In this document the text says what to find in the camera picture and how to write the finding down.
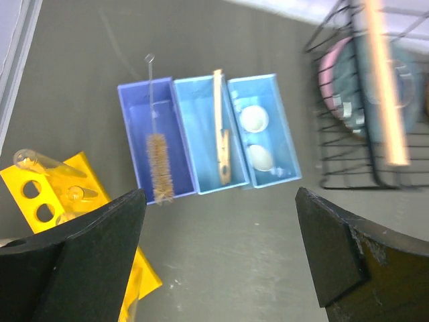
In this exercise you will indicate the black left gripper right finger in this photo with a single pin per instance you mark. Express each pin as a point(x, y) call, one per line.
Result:
point(361, 270)

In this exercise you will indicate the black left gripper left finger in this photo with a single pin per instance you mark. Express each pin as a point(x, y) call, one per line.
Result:
point(76, 271)

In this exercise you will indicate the long glass test tube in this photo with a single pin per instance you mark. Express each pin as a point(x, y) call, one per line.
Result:
point(63, 218)

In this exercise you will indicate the short glass test tube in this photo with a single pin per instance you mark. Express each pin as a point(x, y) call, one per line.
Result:
point(81, 194)

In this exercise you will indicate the test tube brush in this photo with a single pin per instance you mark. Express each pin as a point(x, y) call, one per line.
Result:
point(161, 177)

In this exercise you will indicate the wooden test tube clamp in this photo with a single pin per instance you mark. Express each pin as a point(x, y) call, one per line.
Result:
point(222, 135)

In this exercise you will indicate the white oval dish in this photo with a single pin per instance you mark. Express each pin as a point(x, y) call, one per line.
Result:
point(260, 158)

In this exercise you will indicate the yellow test tube rack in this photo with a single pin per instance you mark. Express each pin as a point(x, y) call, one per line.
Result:
point(41, 199)

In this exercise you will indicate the purple plastic bin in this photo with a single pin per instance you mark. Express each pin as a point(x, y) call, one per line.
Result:
point(134, 100)

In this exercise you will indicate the dark blue ceramic plate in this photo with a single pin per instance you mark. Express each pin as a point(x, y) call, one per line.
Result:
point(385, 94)

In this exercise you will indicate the light blue right bin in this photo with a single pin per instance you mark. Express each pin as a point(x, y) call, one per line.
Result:
point(263, 90)

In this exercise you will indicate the light blue bin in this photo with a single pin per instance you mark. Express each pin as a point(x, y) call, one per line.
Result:
point(196, 109)
point(263, 90)

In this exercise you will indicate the light blue middle bin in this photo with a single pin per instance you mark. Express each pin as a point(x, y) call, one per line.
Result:
point(196, 109)

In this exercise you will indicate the black wire basket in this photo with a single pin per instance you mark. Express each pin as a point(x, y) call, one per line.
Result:
point(349, 162)

